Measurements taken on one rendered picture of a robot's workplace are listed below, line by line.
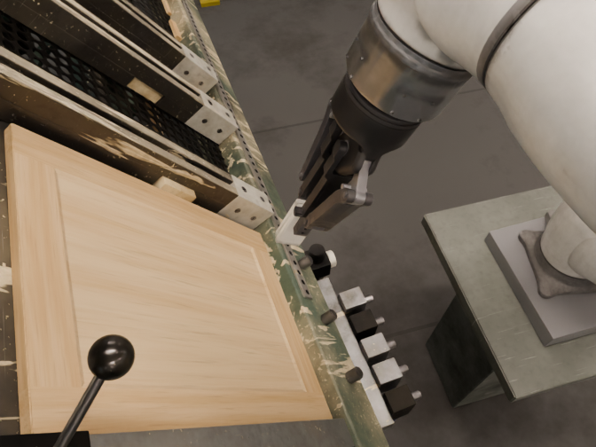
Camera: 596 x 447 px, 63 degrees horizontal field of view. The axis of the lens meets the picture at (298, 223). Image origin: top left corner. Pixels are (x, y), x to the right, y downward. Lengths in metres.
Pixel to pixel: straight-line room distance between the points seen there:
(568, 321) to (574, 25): 1.04
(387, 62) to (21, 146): 0.54
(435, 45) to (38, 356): 0.47
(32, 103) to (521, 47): 0.65
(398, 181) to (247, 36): 1.36
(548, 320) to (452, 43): 0.99
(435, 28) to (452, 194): 2.10
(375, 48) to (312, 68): 2.56
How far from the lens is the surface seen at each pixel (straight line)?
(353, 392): 1.01
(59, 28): 1.06
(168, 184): 0.92
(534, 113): 0.28
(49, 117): 0.81
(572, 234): 1.15
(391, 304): 2.05
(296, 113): 2.66
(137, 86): 1.15
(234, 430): 0.69
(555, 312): 1.27
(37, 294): 0.62
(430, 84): 0.37
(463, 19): 0.31
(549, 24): 0.28
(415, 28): 0.35
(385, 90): 0.37
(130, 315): 0.69
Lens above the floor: 1.83
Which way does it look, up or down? 56 degrees down
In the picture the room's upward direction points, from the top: straight up
